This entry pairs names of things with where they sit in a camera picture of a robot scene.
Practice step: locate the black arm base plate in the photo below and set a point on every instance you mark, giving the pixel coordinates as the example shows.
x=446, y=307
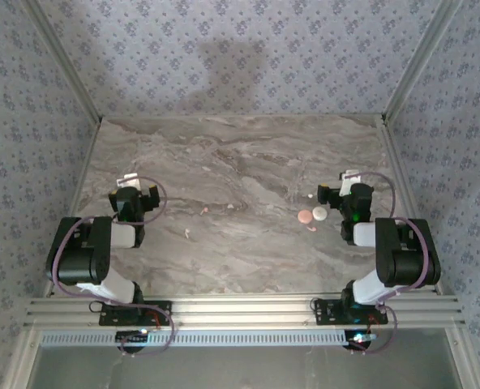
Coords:
x=110, y=318
x=329, y=316

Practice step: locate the white earbud charging case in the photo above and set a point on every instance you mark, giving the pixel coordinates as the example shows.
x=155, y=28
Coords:
x=320, y=213

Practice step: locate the aluminium frame leg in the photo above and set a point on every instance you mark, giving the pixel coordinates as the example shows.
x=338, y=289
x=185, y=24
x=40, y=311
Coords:
x=463, y=360
x=21, y=360

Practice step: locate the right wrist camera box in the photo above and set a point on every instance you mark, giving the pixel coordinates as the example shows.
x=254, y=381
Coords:
x=347, y=182

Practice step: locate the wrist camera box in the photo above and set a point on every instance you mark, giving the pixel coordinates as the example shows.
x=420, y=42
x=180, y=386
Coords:
x=128, y=181
x=347, y=182

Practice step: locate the pink earbud charging case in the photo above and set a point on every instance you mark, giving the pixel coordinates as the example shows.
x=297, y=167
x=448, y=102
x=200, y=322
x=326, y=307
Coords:
x=305, y=216

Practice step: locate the black controller board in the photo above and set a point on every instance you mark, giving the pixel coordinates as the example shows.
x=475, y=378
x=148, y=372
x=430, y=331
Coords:
x=359, y=339
x=132, y=337

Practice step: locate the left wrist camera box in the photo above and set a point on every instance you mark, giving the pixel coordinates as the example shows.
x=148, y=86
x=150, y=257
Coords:
x=128, y=181

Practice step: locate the aluminium frame post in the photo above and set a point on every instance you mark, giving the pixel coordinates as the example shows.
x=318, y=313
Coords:
x=418, y=61
x=66, y=61

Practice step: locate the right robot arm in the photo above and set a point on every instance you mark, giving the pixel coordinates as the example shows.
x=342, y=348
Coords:
x=406, y=259

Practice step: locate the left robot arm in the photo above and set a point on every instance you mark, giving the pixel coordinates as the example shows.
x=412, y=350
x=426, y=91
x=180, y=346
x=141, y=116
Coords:
x=82, y=263

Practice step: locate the wide aluminium mounting rail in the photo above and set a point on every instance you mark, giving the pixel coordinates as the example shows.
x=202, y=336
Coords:
x=244, y=310

